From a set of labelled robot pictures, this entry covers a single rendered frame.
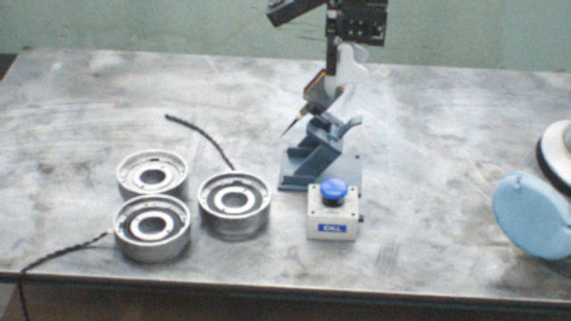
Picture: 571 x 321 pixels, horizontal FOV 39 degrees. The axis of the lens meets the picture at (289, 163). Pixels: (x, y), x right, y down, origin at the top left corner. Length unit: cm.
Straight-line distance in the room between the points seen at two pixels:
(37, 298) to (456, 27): 183
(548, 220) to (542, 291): 20
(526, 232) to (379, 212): 29
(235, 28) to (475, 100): 148
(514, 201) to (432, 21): 189
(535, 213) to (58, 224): 65
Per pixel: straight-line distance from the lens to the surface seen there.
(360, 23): 108
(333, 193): 110
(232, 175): 118
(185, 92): 144
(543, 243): 97
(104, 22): 289
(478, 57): 289
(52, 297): 144
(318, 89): 115
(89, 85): 149
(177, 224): 111
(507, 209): 97
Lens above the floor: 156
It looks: 37 degrees down
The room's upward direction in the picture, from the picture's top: 2 degrees clockwise
